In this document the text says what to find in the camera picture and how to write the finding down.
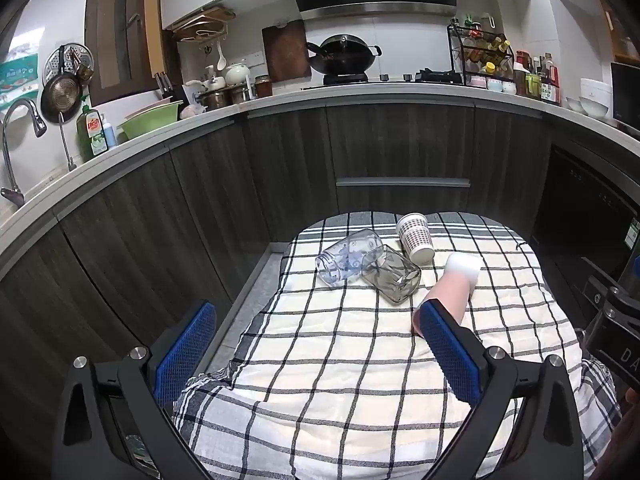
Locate black countertop appliance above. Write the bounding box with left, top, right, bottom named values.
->
left=610, top=61, right=640, bottom=126

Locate dark wooden cutting board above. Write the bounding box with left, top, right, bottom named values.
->
left=261, top=20, right=312, bottom=83

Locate pink and white cup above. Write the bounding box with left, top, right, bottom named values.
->
left=412, top=252, right=482, bottom=337

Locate black and white checked cloth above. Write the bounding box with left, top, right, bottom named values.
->
left=172, top=211, right=623, bottom=480

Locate green plastic basin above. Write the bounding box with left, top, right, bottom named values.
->
left=117, top=100, right=185, bottom=141

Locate blue print glass jar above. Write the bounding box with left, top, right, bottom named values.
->
left=315, top=228, right=385, bottom=288

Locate brown wooden window frame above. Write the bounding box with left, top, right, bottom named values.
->
left=84, top=0, right=169, bottom=106

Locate chrome kitchen faucet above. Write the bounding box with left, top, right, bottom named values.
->
left=0, top=98, right=48, bottom=207

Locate grey drawer handle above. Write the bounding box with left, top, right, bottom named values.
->
left=336, top=178, right=472, bottom=189

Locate green dish soap bottle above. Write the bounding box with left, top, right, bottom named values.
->
left=76, top=95, right=109, bottom=159

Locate teal wall poster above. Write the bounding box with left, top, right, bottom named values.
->
left=0, top=40, right=41, bottom=111

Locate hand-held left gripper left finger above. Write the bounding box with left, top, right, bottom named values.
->
left=51, top=300, right=218, bottom=480

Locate round metal steamer rack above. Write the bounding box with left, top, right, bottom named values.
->
left=42, top=42, right=96, bottom=92

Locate patterned paper cup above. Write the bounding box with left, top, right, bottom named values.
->
left=396, top=212, right=435, bottom=266

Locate hanging frying pan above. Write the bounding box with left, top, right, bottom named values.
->
left=40, top=72, right=84, bottom=124

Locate black gas stove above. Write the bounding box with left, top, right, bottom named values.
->
left=301, top=69, right=466, bottom=92

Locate dark wooden base cabinet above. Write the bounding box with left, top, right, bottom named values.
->
left=0, top=104, right=551, bottom=441

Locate red cap sauce bottle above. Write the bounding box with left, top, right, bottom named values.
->
left=514, top=51, right=531, bottom=96

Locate dark soy sauce bottle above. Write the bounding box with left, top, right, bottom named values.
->
left=540, top=54, right=561, bottom=106

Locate black built-in dishwasher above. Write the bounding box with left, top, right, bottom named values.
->
left=531, top=144, right=640, bottom=311

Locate black wok with lid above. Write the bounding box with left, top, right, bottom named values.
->
left=305, top=34, right=383, bottom=77

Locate steel cooking pot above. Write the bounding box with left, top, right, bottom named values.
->
left=199, top=87, right=237, bottom=111

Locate white teapot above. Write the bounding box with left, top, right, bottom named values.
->
left=225, top=60, right=251, bottom=86

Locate clear square glass jar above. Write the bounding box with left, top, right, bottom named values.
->
left=361, top=244, right=422, bottom=306

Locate knife block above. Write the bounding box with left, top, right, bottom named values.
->
left=154, top=72, right=189, bottom=104

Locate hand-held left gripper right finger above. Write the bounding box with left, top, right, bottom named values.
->
left=417, top=299, right=587, bottom=480

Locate wall rack with wooden boards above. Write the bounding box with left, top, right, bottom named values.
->
left=165, top=5, right=237, bottom=44

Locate stack of white bowls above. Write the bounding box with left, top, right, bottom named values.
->
left=580, top=78, right=614, bottom=119

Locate black wire spice rack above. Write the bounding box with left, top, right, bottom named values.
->
left=446, top=17, right=516, bottom=88

